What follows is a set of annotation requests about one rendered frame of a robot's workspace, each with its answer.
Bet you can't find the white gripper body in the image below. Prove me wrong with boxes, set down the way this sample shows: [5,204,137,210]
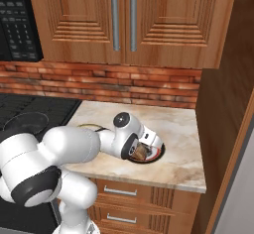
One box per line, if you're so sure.
[147,134,166,155]

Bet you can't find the red plate with black rim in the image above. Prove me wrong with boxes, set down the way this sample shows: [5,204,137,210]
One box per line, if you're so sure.
[127,143,166,165]

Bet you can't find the brown chicken drumstick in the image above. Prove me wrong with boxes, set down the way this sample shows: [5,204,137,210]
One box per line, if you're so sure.
[133,143,154,162]

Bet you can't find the wooden drawer front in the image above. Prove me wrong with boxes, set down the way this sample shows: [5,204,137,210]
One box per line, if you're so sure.
[88,203,198,234]
[93,177,202,216]

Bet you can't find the olive round dish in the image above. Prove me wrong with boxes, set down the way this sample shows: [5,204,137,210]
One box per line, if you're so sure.
[76,122,109,133]

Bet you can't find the tall wooden cabinet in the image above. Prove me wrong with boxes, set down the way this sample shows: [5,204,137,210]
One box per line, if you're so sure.
[190,0,254,234]

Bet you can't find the black hob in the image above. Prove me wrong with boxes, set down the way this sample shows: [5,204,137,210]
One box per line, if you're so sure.
[0,93,83,143]

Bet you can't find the wooden cupboard door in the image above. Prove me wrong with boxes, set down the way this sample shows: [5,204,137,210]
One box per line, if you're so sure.
[26,0,126,65]
[124,0,239,70]

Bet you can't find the black oven door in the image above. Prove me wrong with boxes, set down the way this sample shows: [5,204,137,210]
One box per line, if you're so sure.
[0,196,62,234]

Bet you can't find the black microwave oven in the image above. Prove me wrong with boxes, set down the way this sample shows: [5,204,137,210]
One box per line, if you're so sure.
[0,0,45,62]

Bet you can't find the silver drawer handle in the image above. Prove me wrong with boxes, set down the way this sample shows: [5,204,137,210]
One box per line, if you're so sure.
[103,184,139,197]
[105,212,138,225]

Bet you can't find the silver cupboard door handle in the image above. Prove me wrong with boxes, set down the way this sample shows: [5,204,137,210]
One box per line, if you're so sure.
[110,0,121,53]
[129,0,139,53]

